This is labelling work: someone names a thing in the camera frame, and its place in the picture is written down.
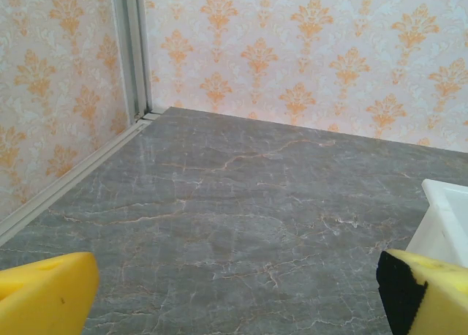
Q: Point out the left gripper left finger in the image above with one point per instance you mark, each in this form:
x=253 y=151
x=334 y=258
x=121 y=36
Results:
x=44 y=298

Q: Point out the aluminium frame post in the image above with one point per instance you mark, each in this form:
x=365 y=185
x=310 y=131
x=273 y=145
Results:
x=131 y=57

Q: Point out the aluminium table edge rail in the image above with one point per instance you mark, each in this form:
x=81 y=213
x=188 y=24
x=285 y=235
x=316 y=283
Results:
x=73 y=176
x=153 y=113

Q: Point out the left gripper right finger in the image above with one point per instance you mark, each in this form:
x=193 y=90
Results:
x=438 y=298

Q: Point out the white plastic bin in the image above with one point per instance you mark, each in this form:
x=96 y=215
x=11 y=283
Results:
x=438 y=218

